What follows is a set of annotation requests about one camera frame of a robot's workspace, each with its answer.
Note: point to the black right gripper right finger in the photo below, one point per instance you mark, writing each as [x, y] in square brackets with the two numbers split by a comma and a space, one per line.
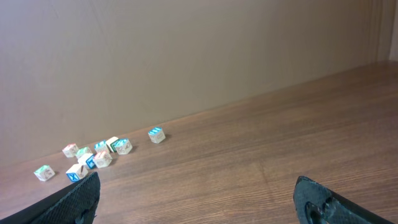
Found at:
[316, 204]

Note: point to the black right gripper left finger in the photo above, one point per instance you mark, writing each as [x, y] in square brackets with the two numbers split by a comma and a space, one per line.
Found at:
[76, 203]

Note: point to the blue X wooden block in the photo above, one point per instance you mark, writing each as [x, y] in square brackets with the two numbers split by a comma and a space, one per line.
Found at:
[76, 172]

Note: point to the green N wooden block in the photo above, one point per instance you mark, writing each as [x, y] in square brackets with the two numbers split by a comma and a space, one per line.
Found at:
[44, 173]

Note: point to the blue sided white block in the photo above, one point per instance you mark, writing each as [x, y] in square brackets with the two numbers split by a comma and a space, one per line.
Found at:
[87, 161]

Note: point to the red I wooden block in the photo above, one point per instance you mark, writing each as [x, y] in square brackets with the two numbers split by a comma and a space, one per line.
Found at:
[102, 159]

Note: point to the red Y wooden block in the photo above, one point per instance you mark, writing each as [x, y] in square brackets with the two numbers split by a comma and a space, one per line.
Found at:
[70, 150]

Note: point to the green Z wooden block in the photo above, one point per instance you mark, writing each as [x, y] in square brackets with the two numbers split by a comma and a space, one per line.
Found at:
[82, 151]

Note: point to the blue L wooden block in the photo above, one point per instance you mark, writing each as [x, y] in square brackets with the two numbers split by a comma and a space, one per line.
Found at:
[101, 147]

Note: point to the plain top wooden block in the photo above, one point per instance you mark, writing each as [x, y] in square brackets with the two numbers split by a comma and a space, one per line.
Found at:
[111, 142]

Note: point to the blue D wooden block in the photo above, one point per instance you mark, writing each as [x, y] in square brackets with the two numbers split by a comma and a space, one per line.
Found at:
[123, 146]

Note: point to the blue lone wooden block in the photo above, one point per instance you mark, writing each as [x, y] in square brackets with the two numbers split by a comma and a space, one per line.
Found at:
[156, 135]

